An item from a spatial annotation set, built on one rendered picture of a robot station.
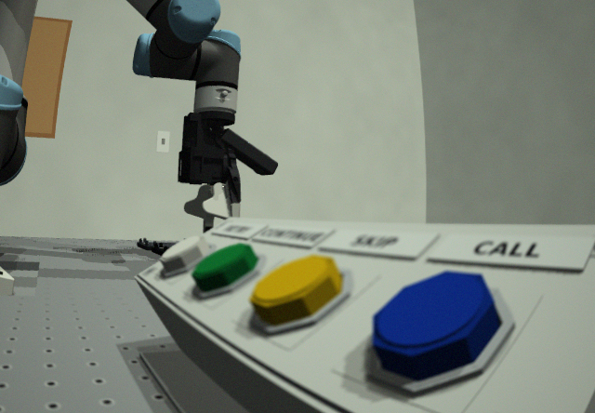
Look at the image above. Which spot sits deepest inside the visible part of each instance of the grey operator button panel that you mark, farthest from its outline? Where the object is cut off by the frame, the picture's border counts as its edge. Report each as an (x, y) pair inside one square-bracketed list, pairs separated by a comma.
[(513, 333)]

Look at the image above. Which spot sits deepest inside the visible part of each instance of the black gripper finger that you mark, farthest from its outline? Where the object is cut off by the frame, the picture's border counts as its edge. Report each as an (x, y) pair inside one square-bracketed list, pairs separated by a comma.
[(194, 207), (226, 197)]

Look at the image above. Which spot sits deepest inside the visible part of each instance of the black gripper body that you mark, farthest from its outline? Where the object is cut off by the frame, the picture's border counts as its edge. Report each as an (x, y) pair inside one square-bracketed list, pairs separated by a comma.
[(197, 135)]

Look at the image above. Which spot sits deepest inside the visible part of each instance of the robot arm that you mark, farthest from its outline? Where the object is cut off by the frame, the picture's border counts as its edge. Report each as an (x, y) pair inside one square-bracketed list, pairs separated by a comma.
[(183, 26)]

